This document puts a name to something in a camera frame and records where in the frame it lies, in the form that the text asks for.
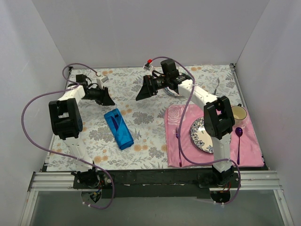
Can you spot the blue satin napkin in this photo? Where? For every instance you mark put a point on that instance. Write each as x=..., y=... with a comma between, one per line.
x=122, y=136

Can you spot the purple metallic fork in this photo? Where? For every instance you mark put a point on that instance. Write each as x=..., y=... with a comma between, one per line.
x=179, y=152

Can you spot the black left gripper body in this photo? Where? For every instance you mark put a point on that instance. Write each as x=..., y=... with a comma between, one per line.
x=104, y=95

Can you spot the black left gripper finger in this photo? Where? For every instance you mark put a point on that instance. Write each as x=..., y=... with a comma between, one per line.
x=106, y=101
x=105, y=91

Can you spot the pink floral placemat cloth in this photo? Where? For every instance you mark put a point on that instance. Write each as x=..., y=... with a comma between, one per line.
x=250, y=152

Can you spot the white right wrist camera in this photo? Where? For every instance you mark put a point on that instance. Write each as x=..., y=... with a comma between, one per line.
x=148, y=67

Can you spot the cream ceramic mug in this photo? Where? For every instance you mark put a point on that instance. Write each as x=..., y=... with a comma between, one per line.
x=239, y=114

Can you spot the blue fork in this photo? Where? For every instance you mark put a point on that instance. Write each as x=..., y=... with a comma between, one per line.
x=115, y=113

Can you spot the white plate teal rim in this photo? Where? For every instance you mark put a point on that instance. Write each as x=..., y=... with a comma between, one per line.
x=172, y=92

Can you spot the floral tablecloth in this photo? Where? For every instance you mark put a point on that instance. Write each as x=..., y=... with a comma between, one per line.
x=144, y=119

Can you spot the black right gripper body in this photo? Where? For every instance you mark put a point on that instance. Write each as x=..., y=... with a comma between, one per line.
x=148, y=85

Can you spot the blue floral dinner plate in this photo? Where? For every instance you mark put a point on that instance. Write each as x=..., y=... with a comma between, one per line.
x=200, y=138

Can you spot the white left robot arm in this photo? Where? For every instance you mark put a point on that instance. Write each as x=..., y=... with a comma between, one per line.
x=67, y=123

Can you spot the purple metallic spoon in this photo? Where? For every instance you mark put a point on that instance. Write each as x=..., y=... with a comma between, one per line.
x=239, y=133

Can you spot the purple knife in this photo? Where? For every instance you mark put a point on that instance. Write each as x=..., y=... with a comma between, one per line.
x=116, y=126

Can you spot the aluminium frame rail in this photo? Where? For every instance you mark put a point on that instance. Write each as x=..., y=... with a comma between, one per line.
x=249, y=180

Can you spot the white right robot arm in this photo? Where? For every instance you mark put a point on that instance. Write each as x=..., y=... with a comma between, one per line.
x=218, y=115

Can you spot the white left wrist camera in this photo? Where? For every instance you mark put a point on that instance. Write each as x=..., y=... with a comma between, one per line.
x=101, y=80

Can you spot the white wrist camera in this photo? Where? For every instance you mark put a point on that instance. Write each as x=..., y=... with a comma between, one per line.
x=148, y=67
x=101, y=80

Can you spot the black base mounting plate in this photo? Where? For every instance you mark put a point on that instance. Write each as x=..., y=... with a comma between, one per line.
x=195, y=182

